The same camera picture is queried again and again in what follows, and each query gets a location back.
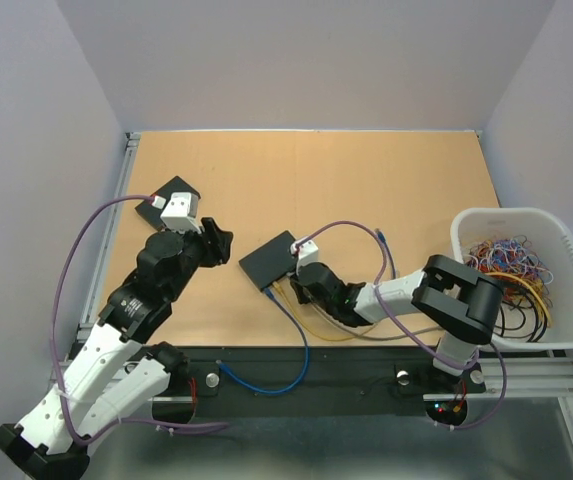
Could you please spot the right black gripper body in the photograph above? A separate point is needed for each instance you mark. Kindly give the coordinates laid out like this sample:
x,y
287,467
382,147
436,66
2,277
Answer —
x,y
303,294

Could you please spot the white plastic bin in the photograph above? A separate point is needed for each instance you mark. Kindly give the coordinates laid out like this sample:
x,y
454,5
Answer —
x,y
550,240

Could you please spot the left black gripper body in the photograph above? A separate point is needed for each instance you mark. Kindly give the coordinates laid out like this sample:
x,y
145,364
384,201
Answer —
x,y
193,247

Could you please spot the black network switch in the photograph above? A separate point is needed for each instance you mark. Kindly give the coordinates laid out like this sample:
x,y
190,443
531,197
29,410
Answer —
x,y
270,262
150,214

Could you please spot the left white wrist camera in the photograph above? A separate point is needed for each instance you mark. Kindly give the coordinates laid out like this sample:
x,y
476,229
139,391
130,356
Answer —
x,y
180,213

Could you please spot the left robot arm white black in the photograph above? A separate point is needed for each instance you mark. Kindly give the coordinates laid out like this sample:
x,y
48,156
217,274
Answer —
x,y
52,441

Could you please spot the aluminium frame rail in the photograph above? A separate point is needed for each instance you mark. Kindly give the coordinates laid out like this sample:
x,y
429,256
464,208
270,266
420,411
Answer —
x,y
113,214

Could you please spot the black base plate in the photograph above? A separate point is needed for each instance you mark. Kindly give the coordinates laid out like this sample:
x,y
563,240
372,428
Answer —
x,y
246,382

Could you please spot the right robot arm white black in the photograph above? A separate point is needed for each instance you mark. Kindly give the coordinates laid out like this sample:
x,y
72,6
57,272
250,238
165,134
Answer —
x,y
464,302

